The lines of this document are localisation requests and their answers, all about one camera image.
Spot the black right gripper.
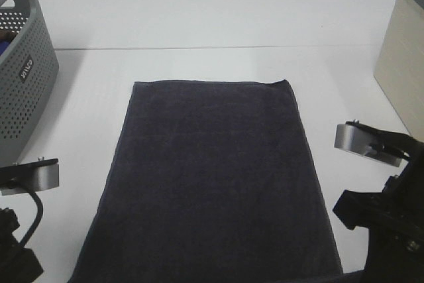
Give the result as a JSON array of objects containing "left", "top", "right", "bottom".
[{"left": 333, "top": 139, "right": 423, "bottom": 282}]

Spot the left wrist camera silver mount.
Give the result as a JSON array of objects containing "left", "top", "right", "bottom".
[{"left": 1, "top": 158, "right": 60, "bottom": 196}]

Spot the dark navy towel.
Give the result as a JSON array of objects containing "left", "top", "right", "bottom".
[{"left": 71, "top": 80, "right": 343, "bottom": 282}]

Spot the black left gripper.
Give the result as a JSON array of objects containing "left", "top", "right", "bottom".
[{"left": 1, "top": 208, "right": 44, "bottom": 283}]

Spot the right wrist camera silver mount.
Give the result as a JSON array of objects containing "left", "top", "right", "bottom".
[{"left": 334, "top": 121, "right": 410, "bottom": 167}]

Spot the beige bin with grey rim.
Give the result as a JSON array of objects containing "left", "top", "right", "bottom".
[{"left": 374, "top": 0, "right": 423, "bottom": 141}]

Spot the wrist camera silver mount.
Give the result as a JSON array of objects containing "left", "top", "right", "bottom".
[
  {"left": 1, "top": 158, "right": 60, "bottom": 196},
  {"left": 334, "top": 121, "right": 410, "bottom": 167}
]

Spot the grey perforated plastic basket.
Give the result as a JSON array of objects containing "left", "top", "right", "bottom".
[{"left": 1, "top": 0, "right": 59, "bottom": 166}]

